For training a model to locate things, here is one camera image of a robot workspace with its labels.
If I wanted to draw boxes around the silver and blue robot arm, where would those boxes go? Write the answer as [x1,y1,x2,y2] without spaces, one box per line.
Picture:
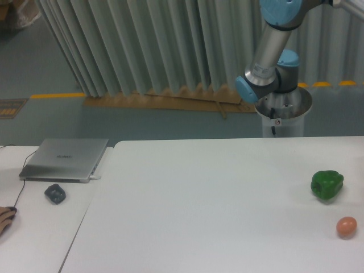
[235,1,363,104]

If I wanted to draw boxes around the cardboard boxes in corner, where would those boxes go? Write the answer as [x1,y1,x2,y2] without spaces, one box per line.
[1,0,41,30]

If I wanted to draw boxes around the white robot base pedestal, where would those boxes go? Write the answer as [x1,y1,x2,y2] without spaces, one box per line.
[255,86,312,138]

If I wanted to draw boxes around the person's hand on mouse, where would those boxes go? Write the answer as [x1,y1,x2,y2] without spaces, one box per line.
[0,206,16,234]

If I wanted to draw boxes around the silver closed laptop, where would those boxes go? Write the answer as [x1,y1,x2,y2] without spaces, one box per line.
[19,138,109,183]

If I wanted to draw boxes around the brown egg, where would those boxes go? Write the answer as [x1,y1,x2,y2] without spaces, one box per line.
[336,216,357,237]

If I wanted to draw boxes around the pale green pleated curtain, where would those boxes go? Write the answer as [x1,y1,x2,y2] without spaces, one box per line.
[37,1,363,97]

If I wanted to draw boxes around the green bell pepper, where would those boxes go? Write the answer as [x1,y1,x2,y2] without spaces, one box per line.
[311,170,344,201]

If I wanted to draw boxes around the black mouse cable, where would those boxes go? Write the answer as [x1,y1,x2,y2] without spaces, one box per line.
[0,144,42,208]

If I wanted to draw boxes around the black computer mouse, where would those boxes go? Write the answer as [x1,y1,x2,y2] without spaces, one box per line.
[9,206,18,213]

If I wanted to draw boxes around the dark grey controller device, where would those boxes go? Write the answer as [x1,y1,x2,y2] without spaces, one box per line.
[44,184,67,205]

